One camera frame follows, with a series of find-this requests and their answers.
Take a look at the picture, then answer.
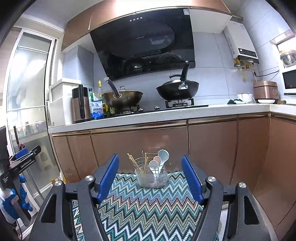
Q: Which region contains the wooden chopstick seven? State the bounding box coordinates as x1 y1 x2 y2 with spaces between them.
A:
142 150 145 173

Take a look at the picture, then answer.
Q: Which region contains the zigzag knitted table cloth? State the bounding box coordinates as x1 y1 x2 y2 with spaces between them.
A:
71 171 220 241

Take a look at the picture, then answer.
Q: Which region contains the beige ceramic spoon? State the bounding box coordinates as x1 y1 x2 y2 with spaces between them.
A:
151 156 161 167

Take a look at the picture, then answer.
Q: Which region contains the black range hood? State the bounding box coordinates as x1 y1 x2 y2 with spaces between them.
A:
90 8 196 80

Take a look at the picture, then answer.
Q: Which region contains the black gas stove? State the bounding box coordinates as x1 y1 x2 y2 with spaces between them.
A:
109 98 208 117

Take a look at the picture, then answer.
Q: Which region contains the white water heater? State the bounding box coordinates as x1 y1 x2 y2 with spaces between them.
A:
223 21 259 64

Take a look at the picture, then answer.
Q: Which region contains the white microwave oven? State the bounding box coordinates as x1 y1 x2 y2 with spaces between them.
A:
282 69 296 95

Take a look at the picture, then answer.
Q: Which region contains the white ceramic spoon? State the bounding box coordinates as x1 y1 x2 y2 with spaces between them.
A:
149 160 159 177

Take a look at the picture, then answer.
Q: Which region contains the bronze wok with handle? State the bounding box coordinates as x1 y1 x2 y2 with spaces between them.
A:
102 77 143 109

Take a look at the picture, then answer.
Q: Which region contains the copper rice cooker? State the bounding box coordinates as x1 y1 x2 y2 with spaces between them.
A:
253 80 279 103

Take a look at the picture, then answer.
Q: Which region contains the wooden chopstick six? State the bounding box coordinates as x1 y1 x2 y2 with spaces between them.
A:
143 153 148 173

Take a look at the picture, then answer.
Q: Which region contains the wooden chopstick five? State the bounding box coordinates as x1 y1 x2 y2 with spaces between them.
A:
127 153 144 174

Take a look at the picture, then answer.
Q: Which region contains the white salt bag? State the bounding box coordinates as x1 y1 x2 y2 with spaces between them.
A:
91 100 104 120

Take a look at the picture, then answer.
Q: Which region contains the white bowl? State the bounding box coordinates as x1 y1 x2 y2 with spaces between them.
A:
237 93 253 103

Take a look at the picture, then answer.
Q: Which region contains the black wok with handle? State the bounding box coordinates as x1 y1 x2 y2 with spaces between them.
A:
157 61 199 101

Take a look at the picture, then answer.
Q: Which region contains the wire utensil rack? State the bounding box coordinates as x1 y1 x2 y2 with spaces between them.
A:
140 150 168 183

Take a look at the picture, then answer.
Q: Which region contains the light blue ceramic spoon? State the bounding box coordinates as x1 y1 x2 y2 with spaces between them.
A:
158 149 170 173

